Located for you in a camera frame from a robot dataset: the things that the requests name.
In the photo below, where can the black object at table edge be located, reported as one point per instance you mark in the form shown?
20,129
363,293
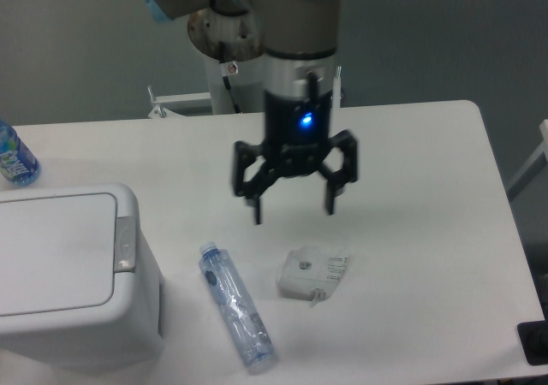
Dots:
533,337

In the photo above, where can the grey trash can push button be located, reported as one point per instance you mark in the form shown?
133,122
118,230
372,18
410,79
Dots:
125,246

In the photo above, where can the white metal bracket frame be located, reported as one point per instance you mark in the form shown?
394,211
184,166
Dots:
185,104

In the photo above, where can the white frame at right edge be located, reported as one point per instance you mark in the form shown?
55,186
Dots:
530,168

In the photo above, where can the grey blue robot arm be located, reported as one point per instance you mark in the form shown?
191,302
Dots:
298,41

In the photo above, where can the clear empty plastic bottle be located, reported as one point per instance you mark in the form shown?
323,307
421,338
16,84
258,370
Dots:
237,309

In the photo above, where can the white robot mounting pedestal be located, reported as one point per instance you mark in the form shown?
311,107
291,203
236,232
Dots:
235,87

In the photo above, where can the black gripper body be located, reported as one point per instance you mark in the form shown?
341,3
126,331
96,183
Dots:
296,136

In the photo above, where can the white plastic trash can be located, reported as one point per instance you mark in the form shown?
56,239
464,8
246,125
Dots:
61,301

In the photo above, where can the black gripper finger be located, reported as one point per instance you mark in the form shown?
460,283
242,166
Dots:
251,190
347,144

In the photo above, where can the blue labelled water bottle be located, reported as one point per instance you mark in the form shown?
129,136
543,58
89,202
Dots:
18,164

